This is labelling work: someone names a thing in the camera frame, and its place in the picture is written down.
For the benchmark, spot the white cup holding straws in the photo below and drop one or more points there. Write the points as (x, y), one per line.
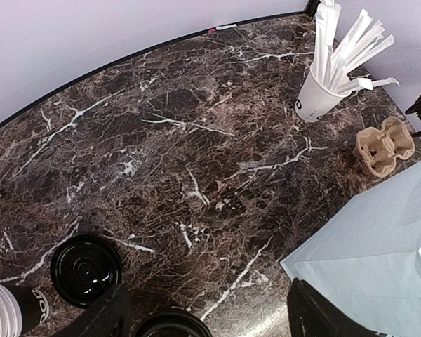
(314, 100)

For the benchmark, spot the stack of black lids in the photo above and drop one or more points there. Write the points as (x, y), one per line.
(83, 268)

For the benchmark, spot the stack of paper cups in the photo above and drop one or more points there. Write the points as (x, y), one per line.
(22, 308)

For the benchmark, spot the brown cardboard cup carrier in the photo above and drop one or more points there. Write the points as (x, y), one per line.
(378, 149)

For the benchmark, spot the white paper bag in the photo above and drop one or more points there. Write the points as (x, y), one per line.
(366, 260)

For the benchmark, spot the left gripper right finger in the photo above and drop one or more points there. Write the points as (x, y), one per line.
(311, 314)

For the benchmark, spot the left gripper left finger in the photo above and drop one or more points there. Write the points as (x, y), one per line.
(108, 315)

